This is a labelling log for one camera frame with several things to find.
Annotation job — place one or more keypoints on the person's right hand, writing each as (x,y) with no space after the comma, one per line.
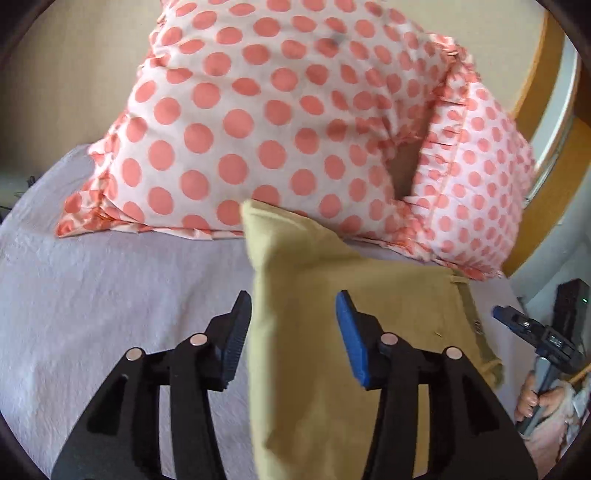
(542,399)

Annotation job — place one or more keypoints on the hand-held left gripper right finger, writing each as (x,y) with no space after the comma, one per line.
(352,339)

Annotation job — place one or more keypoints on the wooden headboard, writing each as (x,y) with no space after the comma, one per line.
(538,152)

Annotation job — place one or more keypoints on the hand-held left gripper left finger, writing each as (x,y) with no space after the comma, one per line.
(234,333)

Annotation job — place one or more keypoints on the large polka dot pillow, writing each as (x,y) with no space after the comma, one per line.
(258,120)

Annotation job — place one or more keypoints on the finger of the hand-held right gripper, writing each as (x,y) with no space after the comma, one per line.
(512,319)

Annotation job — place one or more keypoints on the khaki pants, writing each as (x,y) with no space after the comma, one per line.
(323,323)

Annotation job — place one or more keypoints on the small polka dot pillow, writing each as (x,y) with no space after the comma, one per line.
(475,184)

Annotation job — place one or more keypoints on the light grey bed sheet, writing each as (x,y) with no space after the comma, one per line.
(115,300)

